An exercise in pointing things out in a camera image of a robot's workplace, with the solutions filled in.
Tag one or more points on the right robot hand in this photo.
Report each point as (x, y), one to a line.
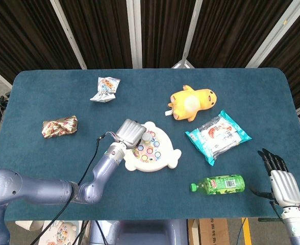
(285, 186)

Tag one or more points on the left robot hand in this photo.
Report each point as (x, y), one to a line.
(129, 132)

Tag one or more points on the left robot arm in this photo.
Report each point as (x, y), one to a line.
(37, 189)

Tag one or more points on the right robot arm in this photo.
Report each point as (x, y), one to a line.
(295, 229)

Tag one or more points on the white whack-a-mole toy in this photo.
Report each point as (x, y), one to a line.
(165, 150)

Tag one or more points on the silver crumpled snack bag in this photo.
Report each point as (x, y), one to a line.
(105, 89)

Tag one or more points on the blue velvet table cover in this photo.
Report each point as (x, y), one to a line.
(150, 81)

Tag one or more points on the green plastic bottle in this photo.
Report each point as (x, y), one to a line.
(221, 184)

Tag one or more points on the yellow plush toy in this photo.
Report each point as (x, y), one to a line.
(190, 102)

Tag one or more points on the gold red crumpled wrapper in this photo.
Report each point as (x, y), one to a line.
(60, 126)

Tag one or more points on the teal snack package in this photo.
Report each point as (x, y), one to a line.
(216, 137)

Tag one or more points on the brown cardboard box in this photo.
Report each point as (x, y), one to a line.
(213, 232)

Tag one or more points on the grey robot torso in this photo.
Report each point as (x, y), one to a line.
(139, 233)

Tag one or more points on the dark brown curtain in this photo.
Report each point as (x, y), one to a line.
(106, 30)

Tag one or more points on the white frame post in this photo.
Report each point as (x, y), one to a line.
(275, 33)
(134, 35)
(68, 35)
(194, 28)

